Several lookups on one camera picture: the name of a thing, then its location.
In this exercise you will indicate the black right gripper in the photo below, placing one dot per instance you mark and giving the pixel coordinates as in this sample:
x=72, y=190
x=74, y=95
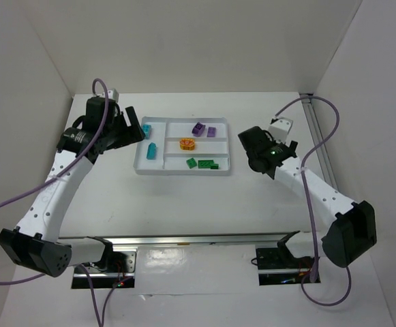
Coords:
x=284, y=156

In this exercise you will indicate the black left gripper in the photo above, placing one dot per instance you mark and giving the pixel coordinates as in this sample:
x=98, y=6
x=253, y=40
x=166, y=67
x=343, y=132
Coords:
x=123, y=129

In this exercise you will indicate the teal curved lego brick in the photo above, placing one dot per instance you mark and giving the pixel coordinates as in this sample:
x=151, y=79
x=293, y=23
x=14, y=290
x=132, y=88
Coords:
x=147, y=130

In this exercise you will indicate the teal long lego brick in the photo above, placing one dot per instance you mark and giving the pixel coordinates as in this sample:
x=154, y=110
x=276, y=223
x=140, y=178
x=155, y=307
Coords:
x=151, y=151

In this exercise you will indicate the purple curved lego brick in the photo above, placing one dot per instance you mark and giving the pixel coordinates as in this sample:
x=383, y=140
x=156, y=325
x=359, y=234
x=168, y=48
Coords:
x=211, y=132

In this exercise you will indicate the yellow butterfly lego brick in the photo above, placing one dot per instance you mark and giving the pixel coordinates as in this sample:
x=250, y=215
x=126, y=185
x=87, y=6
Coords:
x=187, y=144

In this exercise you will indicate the green long lego brick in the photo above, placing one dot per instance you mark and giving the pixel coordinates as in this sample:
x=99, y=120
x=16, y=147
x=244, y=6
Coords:
x=205, y=164

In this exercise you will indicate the purple flower lego brick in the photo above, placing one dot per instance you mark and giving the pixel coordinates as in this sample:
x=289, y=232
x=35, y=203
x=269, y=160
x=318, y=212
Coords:
x=198, y=129

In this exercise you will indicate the green square lego brick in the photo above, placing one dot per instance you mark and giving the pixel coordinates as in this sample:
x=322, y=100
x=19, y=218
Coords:
x=191, y=163

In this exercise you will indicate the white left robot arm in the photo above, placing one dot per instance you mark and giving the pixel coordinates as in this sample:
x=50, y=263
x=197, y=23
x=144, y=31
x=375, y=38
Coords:
x=34, y=242

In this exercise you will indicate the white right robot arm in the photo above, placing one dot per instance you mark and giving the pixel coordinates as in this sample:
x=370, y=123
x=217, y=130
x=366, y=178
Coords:
x=350, y=226

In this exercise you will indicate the white compartment tray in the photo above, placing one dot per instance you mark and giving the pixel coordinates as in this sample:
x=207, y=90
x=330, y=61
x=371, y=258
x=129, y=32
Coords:
x=171, y=160

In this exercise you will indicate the aluminium side rail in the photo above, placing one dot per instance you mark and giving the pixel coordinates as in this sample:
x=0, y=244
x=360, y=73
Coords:
x=319, y=162

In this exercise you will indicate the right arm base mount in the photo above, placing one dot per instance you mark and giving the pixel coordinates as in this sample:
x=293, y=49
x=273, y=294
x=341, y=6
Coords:
x=274, y=270

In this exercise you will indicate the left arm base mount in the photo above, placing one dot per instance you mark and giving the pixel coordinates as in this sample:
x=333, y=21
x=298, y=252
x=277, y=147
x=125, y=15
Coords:
x=120, y=269

